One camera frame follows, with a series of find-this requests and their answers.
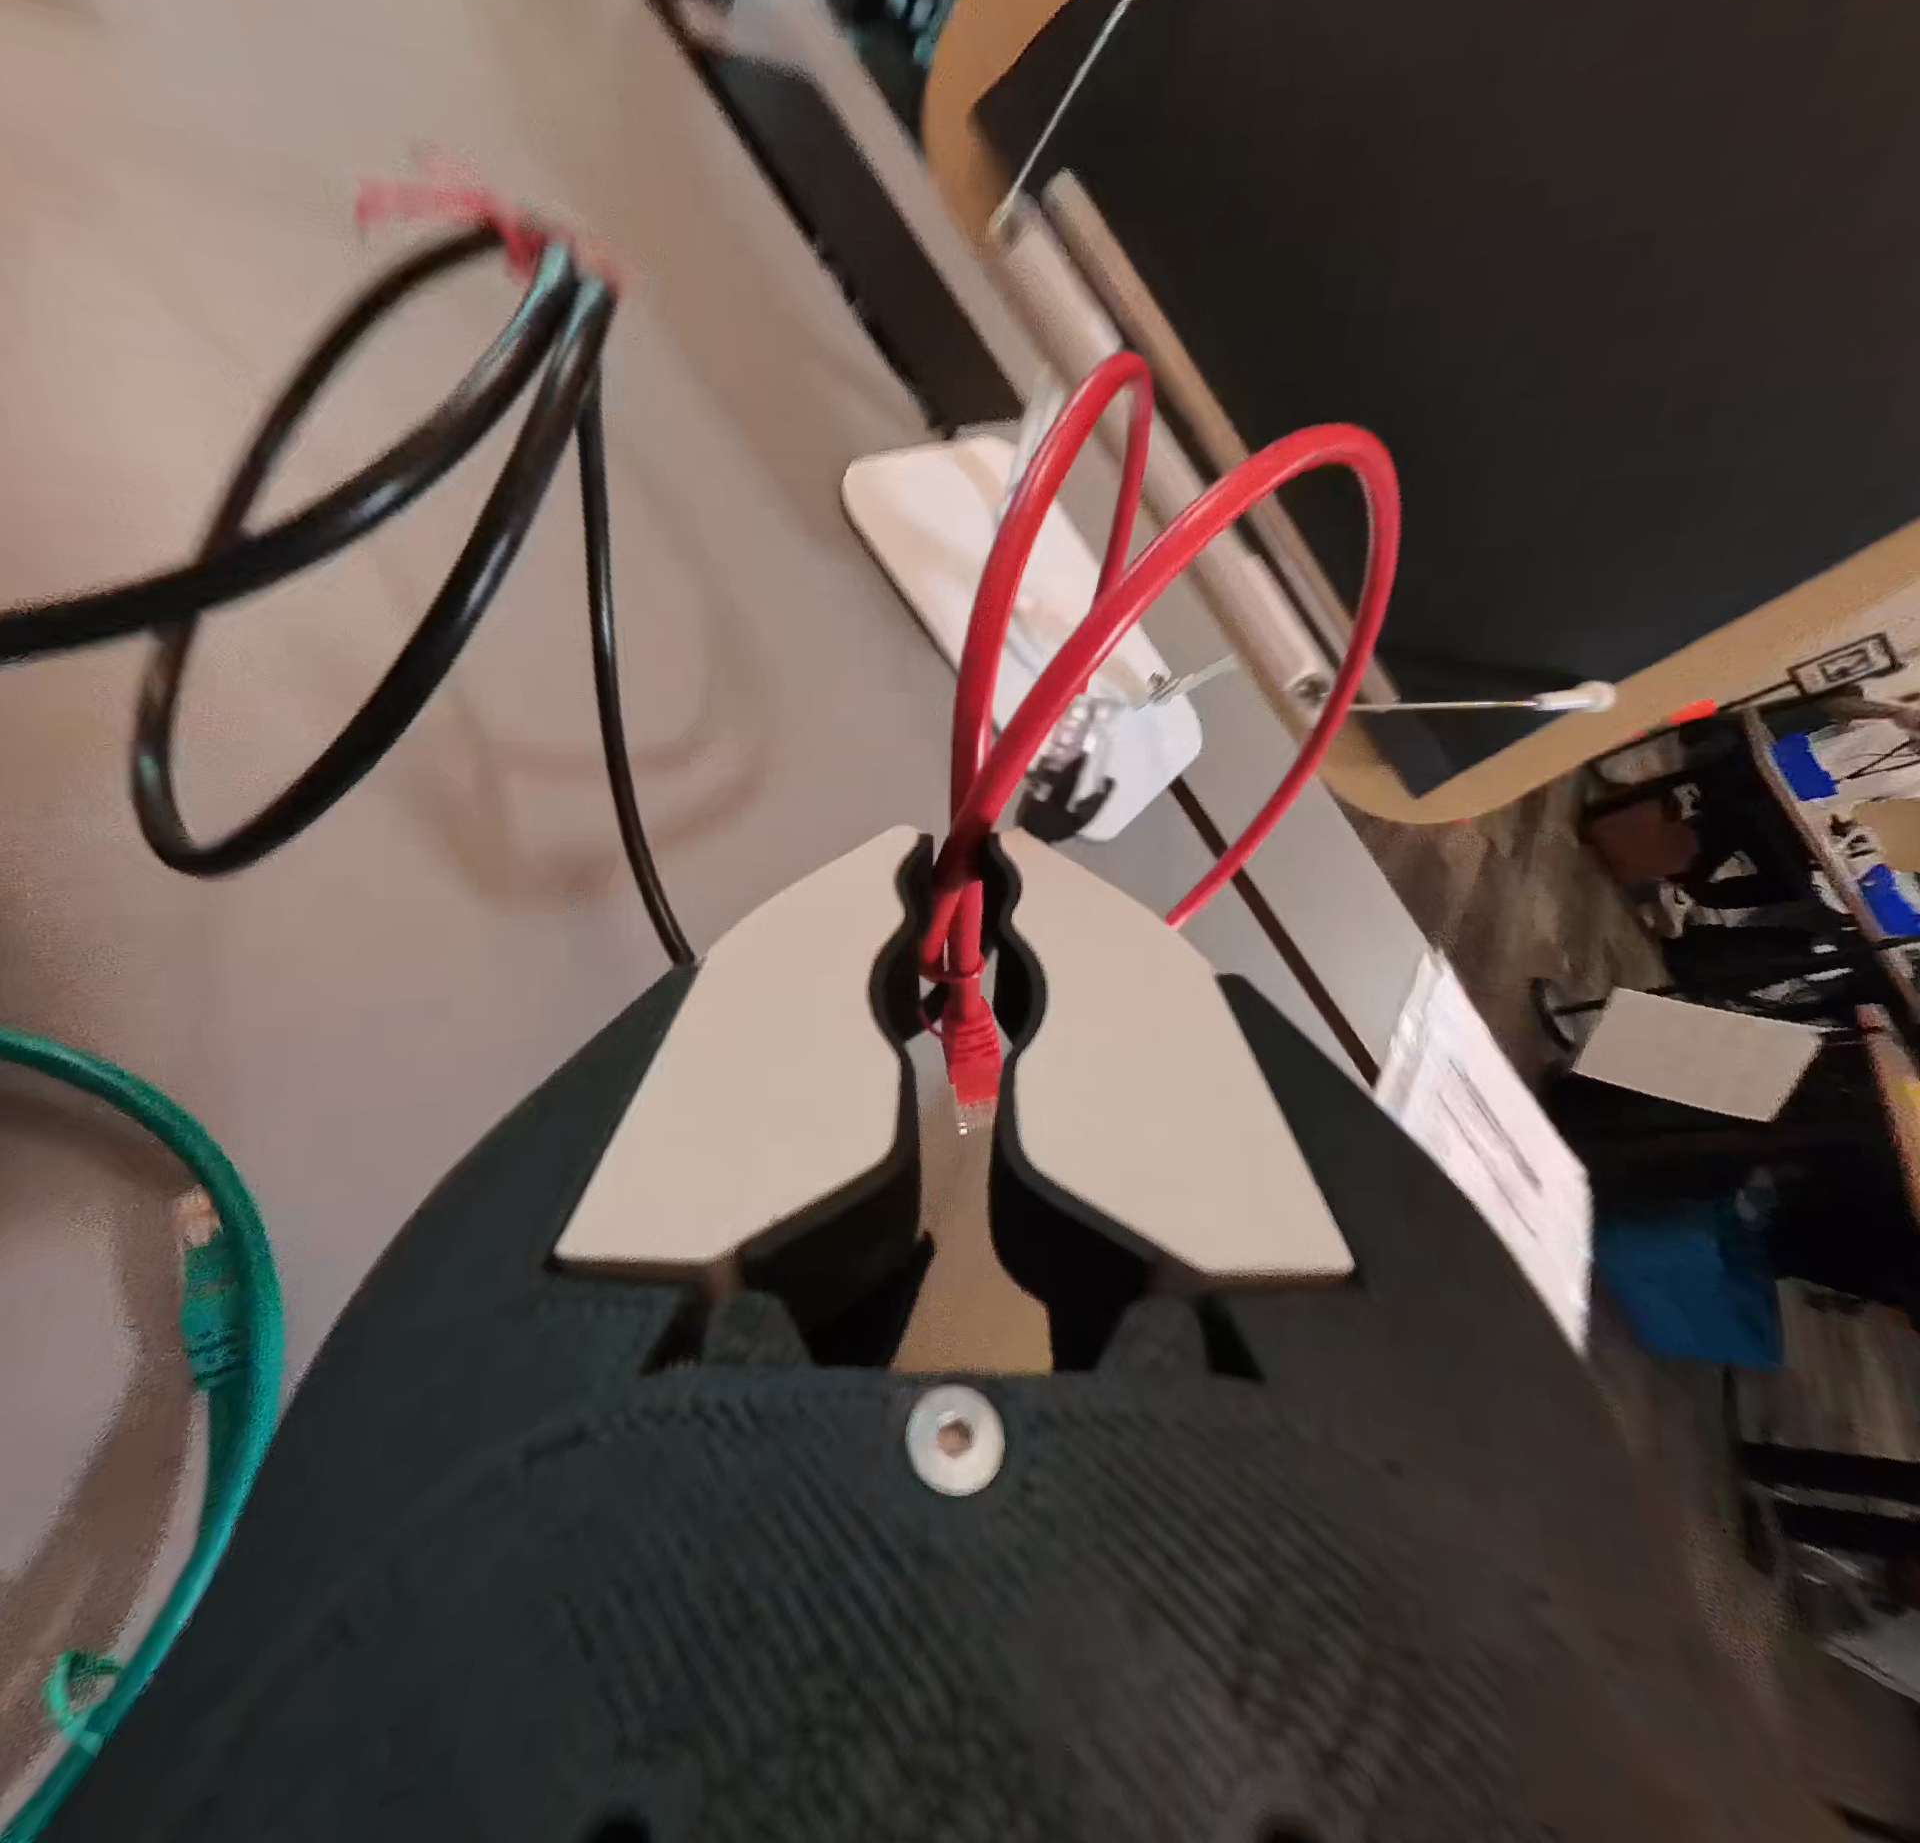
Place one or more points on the red twist tie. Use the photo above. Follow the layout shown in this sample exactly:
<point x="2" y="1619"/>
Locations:
<point x="497" y="225"/>

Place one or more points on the printed paper sheet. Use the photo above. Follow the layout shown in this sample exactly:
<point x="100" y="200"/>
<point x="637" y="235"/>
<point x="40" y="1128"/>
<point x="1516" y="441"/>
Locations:
<point x="1482" y="1139"/>

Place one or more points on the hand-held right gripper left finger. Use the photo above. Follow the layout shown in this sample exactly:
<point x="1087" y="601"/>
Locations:
<point x="750" y="1110"/>

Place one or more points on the black desk panel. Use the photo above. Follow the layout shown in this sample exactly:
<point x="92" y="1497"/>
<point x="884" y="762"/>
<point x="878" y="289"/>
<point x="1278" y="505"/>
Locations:
<point x="855" y="225"/>

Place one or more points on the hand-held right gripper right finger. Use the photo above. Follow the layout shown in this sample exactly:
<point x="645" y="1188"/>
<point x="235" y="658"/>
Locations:
<point x="1185" y="1121"/>

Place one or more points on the white metal stand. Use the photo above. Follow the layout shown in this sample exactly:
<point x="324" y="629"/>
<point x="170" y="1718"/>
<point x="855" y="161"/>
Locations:
<point x="932" y="524"/>

